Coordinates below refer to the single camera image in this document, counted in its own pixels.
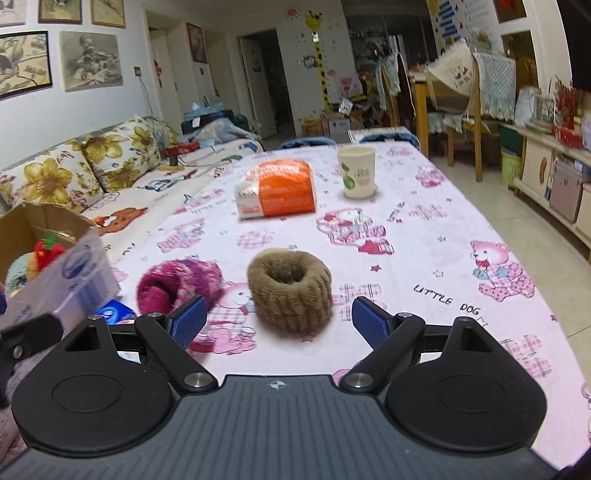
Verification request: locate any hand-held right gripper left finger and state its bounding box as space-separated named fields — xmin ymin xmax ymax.
xmin=60 ymin=295 xmax=219 ymax=396

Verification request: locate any unframed child sketch poster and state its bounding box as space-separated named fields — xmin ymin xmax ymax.
xmin=59 ymin=30 xmax=124 ymax=90

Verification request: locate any red flower bouquet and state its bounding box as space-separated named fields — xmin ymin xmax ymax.
xmin=551 ymin=76 xmax=580 ymax=130

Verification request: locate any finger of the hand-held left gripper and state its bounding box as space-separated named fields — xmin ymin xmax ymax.
xmin=0 ymin=314 xmax=64 ymax=407

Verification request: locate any orange tissue pack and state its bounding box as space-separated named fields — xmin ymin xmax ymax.
xmin=235 ymin=159 xmax=317 ymax=222

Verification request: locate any cream tote bag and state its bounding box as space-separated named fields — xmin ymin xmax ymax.
xmin=425 ymin=41 xmax=476 ymax=114

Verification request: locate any brown plush toy red strawberry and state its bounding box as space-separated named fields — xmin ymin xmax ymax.
xmin=31 ymin=235 xmax=65 ymax=272

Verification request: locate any clear glass container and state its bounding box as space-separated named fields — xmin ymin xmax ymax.
xmin=515 ymin=88 xmax=555 ymax=127

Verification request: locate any cream cabinet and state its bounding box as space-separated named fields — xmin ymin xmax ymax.
xmin=513 ymin=122 xmax=591 ymax=264

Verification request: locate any wooden dining table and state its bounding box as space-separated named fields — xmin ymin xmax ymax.
xmin=409 ymin=74 xmax=483 ymax=183

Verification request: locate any pink printed tablecloth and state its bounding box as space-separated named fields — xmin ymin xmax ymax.
xmin=88 ymin=141 xmax=591 ymax=467

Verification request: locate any mint green fuzzy sock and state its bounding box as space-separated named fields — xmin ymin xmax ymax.
xmin=4 ymin=254 xmax=35 ymax=296

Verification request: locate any white paper cup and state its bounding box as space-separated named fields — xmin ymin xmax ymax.
xmin=336 ymin=147 xmax=376 ymax=199

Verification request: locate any dark framed animal picture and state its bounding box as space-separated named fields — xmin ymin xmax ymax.
xmin=38 ymin=0 xmax=83 ymax=24

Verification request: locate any printed cardboard box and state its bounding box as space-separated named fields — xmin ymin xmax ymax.
xmin=0 ymin=202 xmax=122 ymax=330

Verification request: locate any red gift box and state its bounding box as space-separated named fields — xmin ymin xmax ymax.
xmin=551 ymin=126 xmax=585 ymax=148

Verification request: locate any framed portrait picture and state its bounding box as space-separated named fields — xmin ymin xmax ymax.
xmin=186 ymin=22 xmax=208 ymax=64

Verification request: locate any pink case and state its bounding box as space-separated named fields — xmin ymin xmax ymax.
xmin=549 ymin=159 xmax=585 ymax=224

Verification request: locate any light green trash bin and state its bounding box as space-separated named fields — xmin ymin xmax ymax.
xmin=501 ymin=150 xmax=523 ymax=188

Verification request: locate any floral sofa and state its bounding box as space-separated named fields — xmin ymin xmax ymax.
xmin=0 ymin=115 xmax=265 ymax=241

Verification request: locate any black framed sketch picture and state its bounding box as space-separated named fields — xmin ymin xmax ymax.
xmin=0 ymin=31 xmax=52 ymax=100

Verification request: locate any framed tree sketch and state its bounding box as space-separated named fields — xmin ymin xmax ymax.
xmin=90 ymin=0 xmax=126 ymax=28

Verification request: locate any blue wipes packet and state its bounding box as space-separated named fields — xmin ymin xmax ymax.
xmin=97 ymin=300 xmax=137 ymax=325

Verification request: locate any pile of clothes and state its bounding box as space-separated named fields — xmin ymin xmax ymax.
xmin=182 ymin=104 xmax=264 ymax=148

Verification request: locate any brown fuzzy headband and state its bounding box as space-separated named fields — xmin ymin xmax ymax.
xmin=246 ymin=248 xmax=333 ymax=333

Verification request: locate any blue stool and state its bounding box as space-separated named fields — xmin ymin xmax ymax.
xmin=348 ymin=127 xmax=421 ymax=148
xmin=279 ymin=136 xmax=338 ymax=149

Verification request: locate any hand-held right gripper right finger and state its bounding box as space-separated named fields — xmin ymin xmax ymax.
xmin=339 ymin=296 xmax=502 ymax=394

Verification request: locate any giraffe height chart sticker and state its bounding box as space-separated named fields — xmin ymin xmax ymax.
xmin=307 ymin=11 xmax=335 ymax=114

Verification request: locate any wooden chair lace cover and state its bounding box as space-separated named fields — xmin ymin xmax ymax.
xmin=445 ymin=51 xmax=520 ymax=169

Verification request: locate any yellow floral cushion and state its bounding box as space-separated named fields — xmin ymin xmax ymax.
xmin=81 ymin=115 xmax=162 ymax=192
xmin=145 ymin=117 xmax=181 ymax=153
xmin=0 ymin=145 xmax=105 ymax=215

